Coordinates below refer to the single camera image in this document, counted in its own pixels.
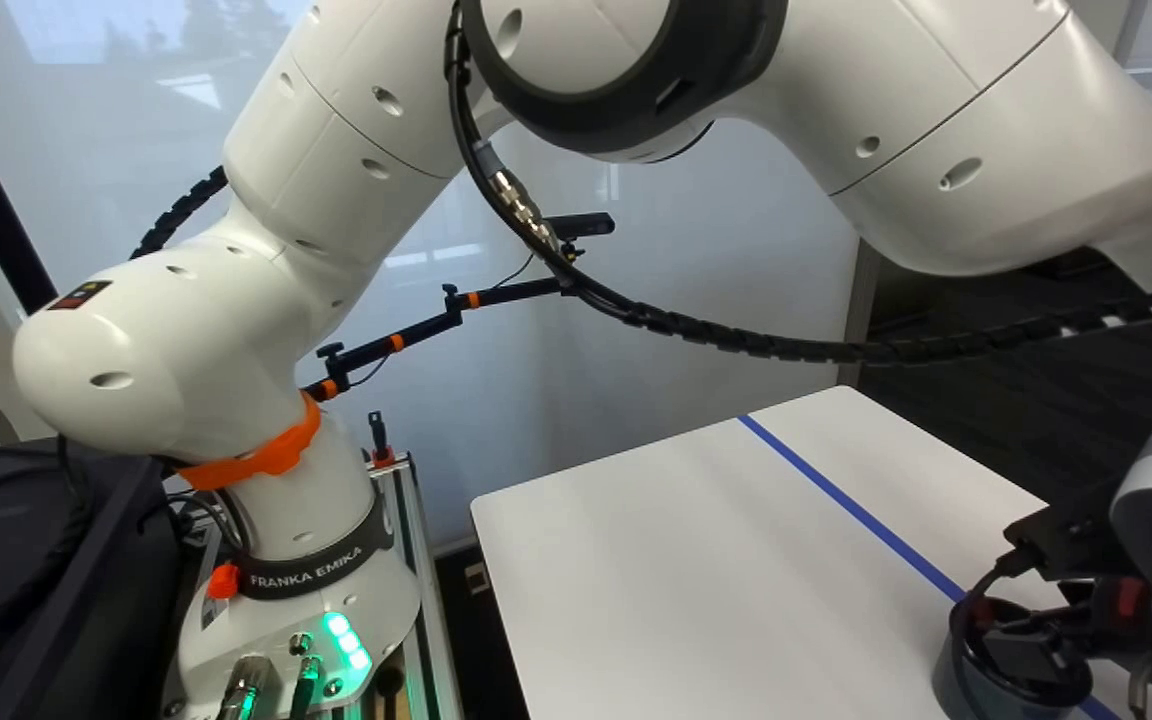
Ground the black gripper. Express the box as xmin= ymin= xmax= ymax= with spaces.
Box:
xmin=985 ymin=511 xmax=1152 ymax=680

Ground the dark teal mug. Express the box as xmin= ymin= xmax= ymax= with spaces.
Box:
xmin=931 ymin=596 xmax=1096 ymax=720

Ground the long blue tape line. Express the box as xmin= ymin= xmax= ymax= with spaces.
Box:
xmin=734 ymin=407 xmax=1122 ymax=720

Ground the black bag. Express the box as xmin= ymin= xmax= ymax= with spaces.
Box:
xmin=0 ymin=435 xmax=201 ymax=720

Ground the black cable chain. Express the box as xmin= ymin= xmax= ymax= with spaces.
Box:
xmin=443 ymin=0 xmax=1152 ymax=373

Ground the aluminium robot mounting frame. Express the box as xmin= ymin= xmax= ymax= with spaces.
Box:
xmin=360 ymin=413 xmax=471 ymax=720

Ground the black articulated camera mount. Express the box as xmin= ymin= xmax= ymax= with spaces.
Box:
xmin=298 ymin=208 xmax=620 ymax=407

